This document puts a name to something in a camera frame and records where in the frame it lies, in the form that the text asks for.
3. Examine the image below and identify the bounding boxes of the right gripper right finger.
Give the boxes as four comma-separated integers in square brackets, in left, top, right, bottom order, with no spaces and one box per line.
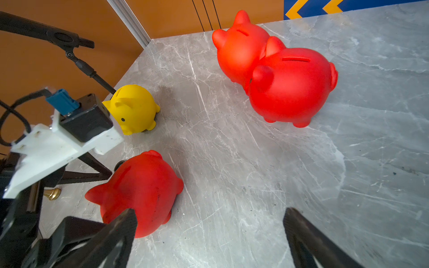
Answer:
[283,207,363,268]

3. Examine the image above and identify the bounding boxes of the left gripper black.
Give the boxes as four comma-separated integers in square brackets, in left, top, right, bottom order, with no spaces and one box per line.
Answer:
[1,153,112,268]

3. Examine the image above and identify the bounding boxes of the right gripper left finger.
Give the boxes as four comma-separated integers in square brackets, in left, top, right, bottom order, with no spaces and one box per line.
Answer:
[57,209,137,268]

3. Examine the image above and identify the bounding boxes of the red piggy bank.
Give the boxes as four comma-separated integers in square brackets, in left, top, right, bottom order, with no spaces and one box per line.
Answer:
[85,150,184,239]
[246,36,339,128]
[212,10,270,89]

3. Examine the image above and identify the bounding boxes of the yellow piggy bank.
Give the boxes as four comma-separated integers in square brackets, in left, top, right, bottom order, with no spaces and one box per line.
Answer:
[103,84,160,135]

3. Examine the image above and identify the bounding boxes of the brass knob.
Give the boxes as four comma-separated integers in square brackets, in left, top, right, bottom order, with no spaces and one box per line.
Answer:
[44,188,61,201]

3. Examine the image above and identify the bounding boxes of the black microphone on stand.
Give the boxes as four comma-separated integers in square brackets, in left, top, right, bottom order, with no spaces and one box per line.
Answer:
[1,12,116,94]

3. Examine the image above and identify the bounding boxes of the left aluminium corner post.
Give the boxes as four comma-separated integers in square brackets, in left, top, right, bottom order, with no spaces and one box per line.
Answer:
[107,0,151,49]

